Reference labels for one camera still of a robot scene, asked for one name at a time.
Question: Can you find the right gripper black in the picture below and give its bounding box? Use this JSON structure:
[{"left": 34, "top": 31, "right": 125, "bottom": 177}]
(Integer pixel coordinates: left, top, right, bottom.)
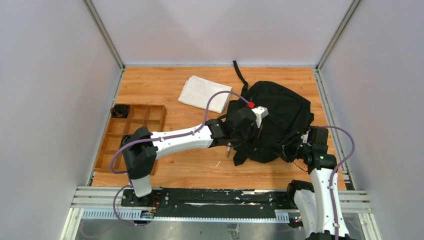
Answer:
[{"left": 269, "top": 130, "right": 311, "bottom": 163}]

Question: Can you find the black student backpack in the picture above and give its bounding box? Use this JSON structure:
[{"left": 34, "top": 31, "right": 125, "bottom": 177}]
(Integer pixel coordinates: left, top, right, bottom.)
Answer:
[{"left": 227, "top": 61, "right": 314, "bottom": 166}]

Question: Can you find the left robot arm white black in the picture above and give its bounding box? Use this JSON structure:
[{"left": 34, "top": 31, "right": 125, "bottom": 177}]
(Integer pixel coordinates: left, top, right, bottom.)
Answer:
[{"left": 122, "top": 106, "right": 268, "bottom": 207}]

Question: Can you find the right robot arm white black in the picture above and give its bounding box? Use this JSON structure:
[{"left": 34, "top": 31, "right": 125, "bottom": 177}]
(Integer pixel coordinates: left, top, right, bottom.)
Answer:
[{"left": 282, "top": 126, "right": 352, "bottom": 240}]

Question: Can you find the brown capped white marker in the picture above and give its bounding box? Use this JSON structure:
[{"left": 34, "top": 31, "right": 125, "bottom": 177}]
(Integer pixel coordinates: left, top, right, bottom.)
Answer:
[{"left": 225, "top": 145, "right": 232, "bottom": 158}]

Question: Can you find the folded white cloth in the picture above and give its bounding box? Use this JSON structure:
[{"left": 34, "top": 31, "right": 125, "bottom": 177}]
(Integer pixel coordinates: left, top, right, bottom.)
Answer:
[{"left": 178, "top": 75, "right": 232, "bottom": 114}]

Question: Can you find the wooden compartment tray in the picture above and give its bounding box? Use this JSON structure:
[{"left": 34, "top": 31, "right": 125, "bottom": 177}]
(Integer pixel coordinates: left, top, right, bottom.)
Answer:
[{"left": 93, "top": 104, "right": 167, "bottom": 173}]

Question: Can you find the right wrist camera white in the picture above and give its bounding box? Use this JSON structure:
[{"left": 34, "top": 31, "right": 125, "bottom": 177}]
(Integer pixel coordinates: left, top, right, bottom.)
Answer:
[{"left": 301, "top": 130, "right": 310, "bottom": 144}]

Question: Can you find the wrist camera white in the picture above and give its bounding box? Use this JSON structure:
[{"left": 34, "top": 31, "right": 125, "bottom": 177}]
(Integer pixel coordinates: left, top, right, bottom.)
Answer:
[
  {"left": 301, "top": 130, "right": 310, "bottom": 144},
  {"left": 251, "top": 106, "right": 269, "bottom": 128}
]

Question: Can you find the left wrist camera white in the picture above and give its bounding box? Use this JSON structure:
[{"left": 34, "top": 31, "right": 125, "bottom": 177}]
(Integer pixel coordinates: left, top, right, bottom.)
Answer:
[{"left": 251, "top": 106, "right": 269, "bottom": 128}]

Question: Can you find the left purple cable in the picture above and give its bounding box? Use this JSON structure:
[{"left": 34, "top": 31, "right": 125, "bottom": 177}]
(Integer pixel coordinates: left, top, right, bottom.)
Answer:
[{"left": 109, "top": 90, "right": 256, "bottom": 228}]

